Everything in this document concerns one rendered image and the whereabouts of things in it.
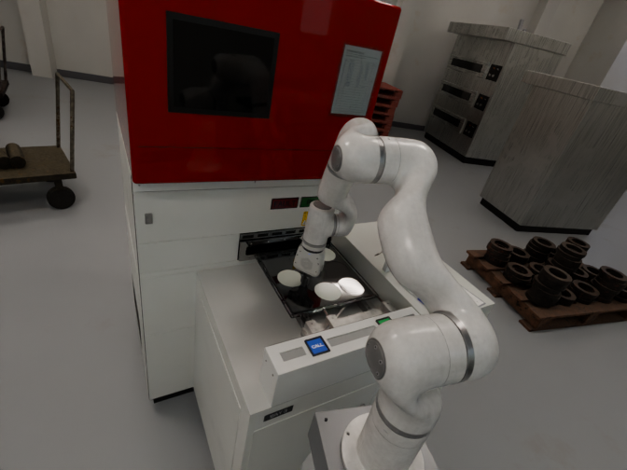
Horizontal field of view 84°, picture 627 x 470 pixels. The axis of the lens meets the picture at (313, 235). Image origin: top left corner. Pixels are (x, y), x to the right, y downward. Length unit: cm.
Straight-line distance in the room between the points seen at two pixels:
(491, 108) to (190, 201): 649
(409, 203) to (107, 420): 174
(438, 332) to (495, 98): 677
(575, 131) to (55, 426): 490
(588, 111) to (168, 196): 430
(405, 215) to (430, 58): 834
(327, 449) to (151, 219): 86
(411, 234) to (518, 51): 670
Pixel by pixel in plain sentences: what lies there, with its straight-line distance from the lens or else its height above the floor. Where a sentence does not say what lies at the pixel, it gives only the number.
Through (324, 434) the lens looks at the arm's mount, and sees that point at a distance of 94.
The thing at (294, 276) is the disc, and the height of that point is 90.
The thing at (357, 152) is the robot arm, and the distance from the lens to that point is 70.
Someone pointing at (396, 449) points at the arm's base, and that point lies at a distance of 81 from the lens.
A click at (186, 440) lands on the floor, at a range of 195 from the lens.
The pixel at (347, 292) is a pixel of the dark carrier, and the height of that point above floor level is 90.
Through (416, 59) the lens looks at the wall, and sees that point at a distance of 879.
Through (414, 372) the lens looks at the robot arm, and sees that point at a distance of 59.
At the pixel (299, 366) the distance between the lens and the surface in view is 98.
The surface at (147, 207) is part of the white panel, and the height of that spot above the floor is 112.
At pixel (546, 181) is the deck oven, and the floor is 70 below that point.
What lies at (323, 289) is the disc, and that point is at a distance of 131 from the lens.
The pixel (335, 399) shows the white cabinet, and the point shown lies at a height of 73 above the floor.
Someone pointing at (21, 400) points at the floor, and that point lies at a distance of 223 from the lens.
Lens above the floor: 173
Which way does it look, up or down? 31 degrees down
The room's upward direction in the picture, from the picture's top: 13 degrees clockwise
